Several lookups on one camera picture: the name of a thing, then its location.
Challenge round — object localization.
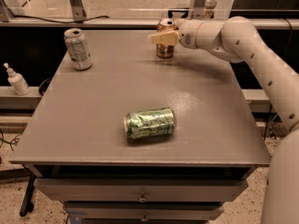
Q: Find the orange soda can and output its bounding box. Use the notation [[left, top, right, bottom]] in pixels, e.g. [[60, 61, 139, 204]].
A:
[[156, 18, 176, 59]]

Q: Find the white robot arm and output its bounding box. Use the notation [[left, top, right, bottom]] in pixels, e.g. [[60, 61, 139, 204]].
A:
[[149, 17, 299, 224]]

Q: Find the grey drawer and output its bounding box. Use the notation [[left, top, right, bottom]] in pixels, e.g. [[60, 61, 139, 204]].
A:
[[64, 202, 223, 221], [35, 178, 248, 203]]

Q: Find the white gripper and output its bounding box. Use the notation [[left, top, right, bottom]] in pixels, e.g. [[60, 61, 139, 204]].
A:
[[150, 19, 203, 49]]

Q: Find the white pump bottle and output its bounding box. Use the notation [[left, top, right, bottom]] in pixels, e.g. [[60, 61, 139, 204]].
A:
[[4, 63, 30, 96]]

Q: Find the green crushed can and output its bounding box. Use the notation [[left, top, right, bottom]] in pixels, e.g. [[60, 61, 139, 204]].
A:
[[123, 107, 177, 140]]

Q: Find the grey drawer cabinet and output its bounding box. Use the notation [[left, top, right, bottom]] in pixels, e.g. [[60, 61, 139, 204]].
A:
[[11, 30, 270, 224]]

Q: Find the grey lower drawer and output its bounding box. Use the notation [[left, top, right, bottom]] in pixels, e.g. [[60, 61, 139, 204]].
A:
[[64, 202, 223, 221]]

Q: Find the white 7up can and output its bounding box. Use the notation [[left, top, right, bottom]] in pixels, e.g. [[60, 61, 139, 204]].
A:
[[64, 28, 93, 71]]

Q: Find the metal bracket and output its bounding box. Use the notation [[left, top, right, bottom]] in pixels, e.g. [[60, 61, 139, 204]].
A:
[[190, 0, 206, 19], [69, 0, 87, 22]]

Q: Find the left metal bracket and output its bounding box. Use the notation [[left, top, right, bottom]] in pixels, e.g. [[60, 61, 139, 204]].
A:
[[69, 0, 87, 22]]

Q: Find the right metal bracket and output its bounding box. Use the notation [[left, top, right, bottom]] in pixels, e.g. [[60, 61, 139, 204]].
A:
[[190, 0, 206, 19]]

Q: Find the black table leg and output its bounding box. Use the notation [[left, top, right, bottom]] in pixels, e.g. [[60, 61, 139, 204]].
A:
[[20, 174, 36, 217]]

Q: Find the black cable on ledge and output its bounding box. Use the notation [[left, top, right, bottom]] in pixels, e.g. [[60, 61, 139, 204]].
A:
[[6, 7, 110, 24]]

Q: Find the grey top drawer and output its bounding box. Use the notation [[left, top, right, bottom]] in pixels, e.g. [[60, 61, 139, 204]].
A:
[[35, 178, 248, 203]]

